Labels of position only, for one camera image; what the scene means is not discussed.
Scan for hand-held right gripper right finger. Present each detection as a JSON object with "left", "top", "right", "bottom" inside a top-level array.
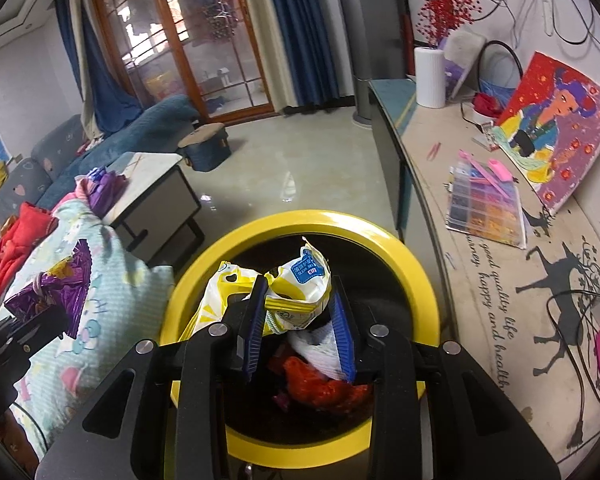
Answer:
[{"left": 330, "top": 275, "right": 563, "bottom": 480}]

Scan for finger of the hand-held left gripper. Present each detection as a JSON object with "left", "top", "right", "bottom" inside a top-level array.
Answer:
[{"left": 0, "top": 302, "right": 73, "bottom": 356}]

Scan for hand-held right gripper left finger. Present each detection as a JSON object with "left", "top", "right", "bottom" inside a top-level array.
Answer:
[{"left": 35, "top": 275, "right": 270, "bottom": 480}]

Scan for white foam fruit net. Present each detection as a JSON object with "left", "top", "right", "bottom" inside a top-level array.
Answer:
[{"left": 287, "top": 325, "right": 348, "bottom": 381}]

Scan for purple foil wrapper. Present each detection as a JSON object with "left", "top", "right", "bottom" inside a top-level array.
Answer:
[{"left": 4, "top": 239, "right": 93, "bottom": 338}]

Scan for red snack wrapper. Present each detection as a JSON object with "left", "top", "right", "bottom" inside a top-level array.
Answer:
[{"left": 280, "top": 355, "right": 376, "bottom": 413}]

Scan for yellow white plastic bag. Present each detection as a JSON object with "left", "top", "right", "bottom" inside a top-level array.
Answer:
[{"left": 177, "top": 236, "right": 333, "bottom": 343}]

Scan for yellow rim trash bin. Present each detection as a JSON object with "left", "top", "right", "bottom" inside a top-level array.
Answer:
[{"left": 159, "top": 210, "right": 441, "bottom": 466}]

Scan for cartoon printed blanket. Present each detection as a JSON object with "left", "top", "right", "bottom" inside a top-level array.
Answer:
[{"left": 0, "top": 197, "right": 176, "bottom": 461}]

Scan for red blanket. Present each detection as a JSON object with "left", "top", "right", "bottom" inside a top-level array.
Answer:
[{"left": 0, "top": 202, "right": 61, "bottom": 316}]

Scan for television cabinet with printed top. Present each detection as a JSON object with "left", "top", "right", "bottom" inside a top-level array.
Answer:
[{"left": 369, "top": 79, "right": 600, "bottom": 466}]

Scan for purple pink cloth pile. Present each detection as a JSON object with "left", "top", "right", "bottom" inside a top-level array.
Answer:
[{"left": 75, "top": 166, "right": 128, "bottom": 218}]

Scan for grey heart pattern sofa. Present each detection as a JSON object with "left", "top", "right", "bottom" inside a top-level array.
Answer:
[{"left": 0, "top": 95, "right": 201, "bottom": 261}]

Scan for clear bead organizer box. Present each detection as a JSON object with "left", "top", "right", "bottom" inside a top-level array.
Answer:
[{"left": 446, "top": 162, "right": 528, "bottom": 250}]

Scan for grey round ottoman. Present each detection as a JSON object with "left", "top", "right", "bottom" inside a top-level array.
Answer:
[{"left": 177, "top": 122, "right": 231, "bottom": 172}]

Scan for white top coffee table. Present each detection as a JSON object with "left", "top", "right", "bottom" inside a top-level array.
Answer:
[{"left": 102, "top": 151, "right": 206, "bottom": 266}]

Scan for pink pen tool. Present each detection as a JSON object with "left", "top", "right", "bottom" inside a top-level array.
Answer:
[{"left": 459, "top": 150, "right": 516, "bottom": 198}]

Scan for blue plush sofa cover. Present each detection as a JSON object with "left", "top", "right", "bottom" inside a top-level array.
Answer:
[{"left": 35, "top": 95, "right": 201, "bottom": 211}]

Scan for blue curtain with beige edge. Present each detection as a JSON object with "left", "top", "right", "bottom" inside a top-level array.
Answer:
[{"left": 55, "top": 0, "right": 143, "bottom": 136}]

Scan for white ribbed vase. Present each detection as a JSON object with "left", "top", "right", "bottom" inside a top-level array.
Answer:
[{"left": 414, "top": 46, "right": 447, "bottom": 109}]

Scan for red cloth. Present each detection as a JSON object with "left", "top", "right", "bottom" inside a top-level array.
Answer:
[{"left": 472, "top": 92, "right": 506, "bottom": 116}]

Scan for colourful figure painting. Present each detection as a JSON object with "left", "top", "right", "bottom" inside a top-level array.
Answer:
[{"left": 495, "top": 51, "right": 600, "bottom": 216}]

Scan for wooden sliding glass door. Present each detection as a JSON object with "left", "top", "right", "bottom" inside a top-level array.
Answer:
[{"left": 85, "top": 0, "right": 276, "bottom": 123}]

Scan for grey standing air conditioner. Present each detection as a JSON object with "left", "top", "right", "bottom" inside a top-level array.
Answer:
[{"left": 330, "top": 0, "right": 413, "bottom": 128}]

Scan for long blue curtain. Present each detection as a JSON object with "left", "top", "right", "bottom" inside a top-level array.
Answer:
[{"left": 260, "top": 0, "right": 356, "bottom": 113}]

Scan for white canvas board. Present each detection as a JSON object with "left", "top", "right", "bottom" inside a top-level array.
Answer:
[{"left": 442, "top": 30, "right": 488, "bottom": 101}]

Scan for red berry branches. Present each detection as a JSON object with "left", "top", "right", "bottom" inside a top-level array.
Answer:
[{"left": 416, "top": 0, "right": 483, "bottom": 51}]

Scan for blue basket with black handle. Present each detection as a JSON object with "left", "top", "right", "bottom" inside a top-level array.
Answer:
[{"left": 472, "top": 40, "right": 523, "bottom": 111}]

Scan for black wall cables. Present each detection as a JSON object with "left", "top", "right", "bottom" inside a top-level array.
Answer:
[{"left": 472, "top": 0, "right": 600, "bottom": 46}]

